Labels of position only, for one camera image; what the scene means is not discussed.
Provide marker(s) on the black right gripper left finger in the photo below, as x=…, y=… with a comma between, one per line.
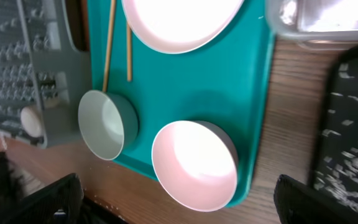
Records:
x=59, y=202

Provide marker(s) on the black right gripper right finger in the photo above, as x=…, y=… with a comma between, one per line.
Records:
x=297, y=203

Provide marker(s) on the grey small bowl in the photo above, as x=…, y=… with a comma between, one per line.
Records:
x=108, y=123

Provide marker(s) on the pink small bowl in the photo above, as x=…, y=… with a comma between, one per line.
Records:
x=196, y=163

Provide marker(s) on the white paper cup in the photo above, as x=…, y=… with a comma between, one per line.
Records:
x=32, y=122

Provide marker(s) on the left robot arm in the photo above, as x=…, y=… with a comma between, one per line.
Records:
x=10, y=189

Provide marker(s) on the black food waste tray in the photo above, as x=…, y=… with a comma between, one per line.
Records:
x=346, y=124

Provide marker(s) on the pile of rice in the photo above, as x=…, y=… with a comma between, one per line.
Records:
x=353, y=140

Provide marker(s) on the grey dish rack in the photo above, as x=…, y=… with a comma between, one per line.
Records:
x=43, y=62

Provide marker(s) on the teal plastic tray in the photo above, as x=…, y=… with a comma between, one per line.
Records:
x=224, y=82

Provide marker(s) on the clear plastic bin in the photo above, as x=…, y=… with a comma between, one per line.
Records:
x=315, y=24

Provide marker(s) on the right wooden chopstick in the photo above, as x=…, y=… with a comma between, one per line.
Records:
x=129, y=52

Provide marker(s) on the wooden chopstick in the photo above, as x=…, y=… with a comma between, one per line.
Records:
x=109, y=45
x=129, y=52

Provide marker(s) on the left wooden chopstick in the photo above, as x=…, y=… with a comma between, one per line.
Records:
x=109, y=45

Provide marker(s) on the white round plate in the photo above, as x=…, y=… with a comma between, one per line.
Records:
x=179, y=26

